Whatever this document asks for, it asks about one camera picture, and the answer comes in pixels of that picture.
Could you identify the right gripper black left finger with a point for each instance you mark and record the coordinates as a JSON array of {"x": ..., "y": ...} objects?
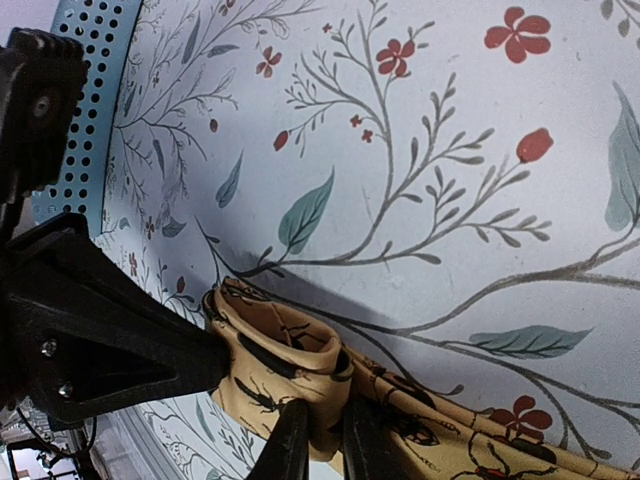
[{"x": 285, "y": 455}]

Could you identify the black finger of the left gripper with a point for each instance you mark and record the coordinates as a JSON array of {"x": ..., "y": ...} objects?
[{"x": 80, "y": 339}]

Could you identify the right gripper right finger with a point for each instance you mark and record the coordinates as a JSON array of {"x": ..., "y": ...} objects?
[{"x": 367, "y": 452}]

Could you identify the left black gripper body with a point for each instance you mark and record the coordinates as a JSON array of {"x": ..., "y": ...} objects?
[{"x": 42, "y": 77}]

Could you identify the yellow beetle-print tie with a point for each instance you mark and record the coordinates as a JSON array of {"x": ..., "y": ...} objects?
[{"x": 280, "y": 354}]

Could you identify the blue plastic basket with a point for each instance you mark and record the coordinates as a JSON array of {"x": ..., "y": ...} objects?
[{"x": 105, "y": 29}]

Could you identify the floral table mat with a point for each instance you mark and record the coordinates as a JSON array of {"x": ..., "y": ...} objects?
[{"x": 453, "y": 186}]

